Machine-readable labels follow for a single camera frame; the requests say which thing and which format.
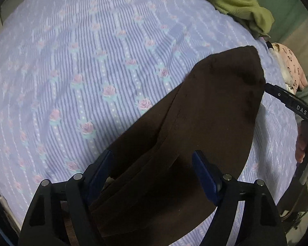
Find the floral striped purple bed sheet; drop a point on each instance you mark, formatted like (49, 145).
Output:
(92, 56)

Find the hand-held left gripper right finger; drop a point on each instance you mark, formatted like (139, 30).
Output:
(204, 174)

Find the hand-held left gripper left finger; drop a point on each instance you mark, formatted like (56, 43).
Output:
(103, 170)

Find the person's right hand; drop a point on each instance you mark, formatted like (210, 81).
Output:
(300, 146)

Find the brown pants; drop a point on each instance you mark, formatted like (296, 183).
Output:
(208, 107)

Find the green knitted garment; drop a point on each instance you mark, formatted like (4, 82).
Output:
(233, 2)

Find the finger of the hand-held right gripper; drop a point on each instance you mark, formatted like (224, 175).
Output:
(287, 100)

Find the pink printed cloth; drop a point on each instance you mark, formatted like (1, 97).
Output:
(292, 61)

